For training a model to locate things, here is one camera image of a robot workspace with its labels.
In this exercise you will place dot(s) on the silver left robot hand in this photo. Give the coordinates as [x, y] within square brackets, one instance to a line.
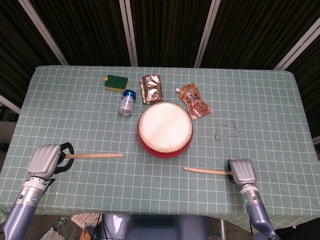
[43, 160]

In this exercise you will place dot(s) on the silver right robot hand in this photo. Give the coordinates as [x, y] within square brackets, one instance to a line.
[243, 172]

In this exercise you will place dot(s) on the wooden drumstick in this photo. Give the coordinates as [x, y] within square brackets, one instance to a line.
[207, 171]
[95, 156]

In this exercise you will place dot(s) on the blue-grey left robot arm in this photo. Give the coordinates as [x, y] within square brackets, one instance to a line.
[25, 200]

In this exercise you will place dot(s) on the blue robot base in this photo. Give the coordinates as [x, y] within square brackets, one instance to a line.
[155, 227]

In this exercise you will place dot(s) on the green grid cutting mat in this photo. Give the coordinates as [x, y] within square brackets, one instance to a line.
[75, 112]

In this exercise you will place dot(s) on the red drum with white skin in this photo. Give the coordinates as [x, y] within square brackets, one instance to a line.
[165, 125]

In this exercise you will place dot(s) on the grey table leg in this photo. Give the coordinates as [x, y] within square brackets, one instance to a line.
[222, 230]

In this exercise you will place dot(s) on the white printed cardboard box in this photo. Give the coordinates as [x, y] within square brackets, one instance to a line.
[85, 220]

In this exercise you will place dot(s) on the orange snack bag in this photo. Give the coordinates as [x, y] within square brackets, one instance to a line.
[86, 233]

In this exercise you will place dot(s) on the orange spout pouch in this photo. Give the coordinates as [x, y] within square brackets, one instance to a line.
[195, 101]

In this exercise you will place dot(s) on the blue silver drink can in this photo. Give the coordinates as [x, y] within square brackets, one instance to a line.
[128, 102]

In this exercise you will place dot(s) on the green yellow sponge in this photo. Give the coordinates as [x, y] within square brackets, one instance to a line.
[117, 82]

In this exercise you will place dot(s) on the dark corrugated screen panel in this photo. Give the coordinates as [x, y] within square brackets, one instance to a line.
[312, 75]
[170, 30]
[15, 50]
[250, 30]
[87, 30]

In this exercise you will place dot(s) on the brown foil snack packet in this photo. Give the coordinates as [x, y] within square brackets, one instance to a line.
[151, 88]

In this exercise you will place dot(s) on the white screen frame post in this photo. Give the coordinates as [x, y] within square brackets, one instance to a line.
[41, 27]
[207, 32]
[128, 32]
[10, 105]
[300, 45]

